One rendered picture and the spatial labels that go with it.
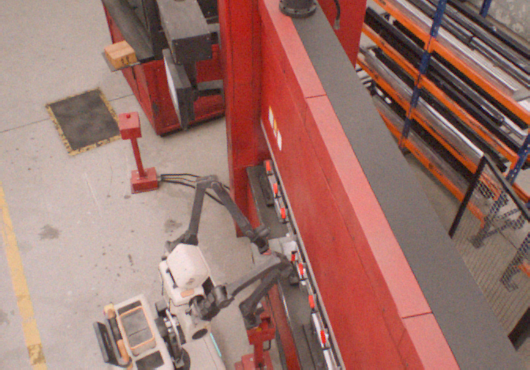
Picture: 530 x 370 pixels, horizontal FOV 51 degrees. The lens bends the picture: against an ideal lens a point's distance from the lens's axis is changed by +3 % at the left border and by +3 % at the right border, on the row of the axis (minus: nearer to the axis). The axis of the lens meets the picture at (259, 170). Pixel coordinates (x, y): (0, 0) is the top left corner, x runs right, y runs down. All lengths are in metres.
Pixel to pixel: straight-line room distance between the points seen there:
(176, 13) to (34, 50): 3.71
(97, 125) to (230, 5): 3.01
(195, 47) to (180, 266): 1.35
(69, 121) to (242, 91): 2.84
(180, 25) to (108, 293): 2.20
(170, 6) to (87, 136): 2.39
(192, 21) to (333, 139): 1.62
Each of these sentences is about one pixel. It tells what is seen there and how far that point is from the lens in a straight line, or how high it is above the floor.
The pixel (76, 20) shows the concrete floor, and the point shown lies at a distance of 7.52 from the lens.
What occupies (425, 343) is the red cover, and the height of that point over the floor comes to 2.30.
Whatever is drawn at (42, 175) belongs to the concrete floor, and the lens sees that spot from 5.53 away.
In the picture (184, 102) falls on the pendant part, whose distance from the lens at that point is 3.67.
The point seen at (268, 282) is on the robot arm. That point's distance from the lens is 3.03.
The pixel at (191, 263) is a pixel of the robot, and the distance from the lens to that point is 2.92.
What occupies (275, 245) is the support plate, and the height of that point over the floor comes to 1.00.
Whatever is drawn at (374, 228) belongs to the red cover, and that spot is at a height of 2.30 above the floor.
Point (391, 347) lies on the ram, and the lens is 1.99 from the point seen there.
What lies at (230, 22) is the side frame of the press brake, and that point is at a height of 2.10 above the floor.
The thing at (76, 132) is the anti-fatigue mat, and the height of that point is 0.01.
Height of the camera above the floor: 3.82
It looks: 48 degrees down
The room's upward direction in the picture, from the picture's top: straight up
